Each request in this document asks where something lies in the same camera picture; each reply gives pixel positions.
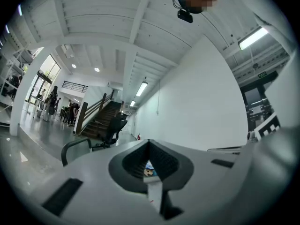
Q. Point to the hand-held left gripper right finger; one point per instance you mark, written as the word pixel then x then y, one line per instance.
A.
pixel 201 172

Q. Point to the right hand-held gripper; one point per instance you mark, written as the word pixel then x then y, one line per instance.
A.
pixel 267 167

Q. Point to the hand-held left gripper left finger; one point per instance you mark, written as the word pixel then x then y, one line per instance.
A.
pixel 93 172

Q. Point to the metal platform trolley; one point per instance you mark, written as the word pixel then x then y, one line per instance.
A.
pixel 70 145

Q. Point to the black office chair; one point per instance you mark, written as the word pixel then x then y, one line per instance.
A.
pixel 114 126

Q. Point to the red fire extinguisher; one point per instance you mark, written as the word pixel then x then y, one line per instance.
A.
pixel 138 137

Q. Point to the wooden staircase with railing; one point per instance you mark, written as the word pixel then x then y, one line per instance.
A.
pixel 103 116

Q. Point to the long ceiling light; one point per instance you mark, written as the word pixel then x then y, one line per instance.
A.
pixel 253 38
pixel 141 88
pixel 132 103

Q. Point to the black balcony railing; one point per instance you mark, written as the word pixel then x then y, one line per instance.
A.
pixel 75 86

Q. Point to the green exit sign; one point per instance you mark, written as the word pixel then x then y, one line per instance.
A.
pixel 262 75

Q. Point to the white high table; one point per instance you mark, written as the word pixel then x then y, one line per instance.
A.
pixel 35 98

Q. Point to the round ceiling light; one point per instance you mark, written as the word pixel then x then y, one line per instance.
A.
pixel 96 69
pixel 73 66

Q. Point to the white pillar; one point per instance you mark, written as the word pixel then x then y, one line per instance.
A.
pixel 23 90

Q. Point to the glass entrance door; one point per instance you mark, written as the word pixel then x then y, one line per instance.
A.
pixel 44 74

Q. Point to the white metal shelving rack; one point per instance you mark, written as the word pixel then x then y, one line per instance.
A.
pixel 11 83

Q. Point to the black head-worn camera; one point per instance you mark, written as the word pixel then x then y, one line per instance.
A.
pixel 185 16

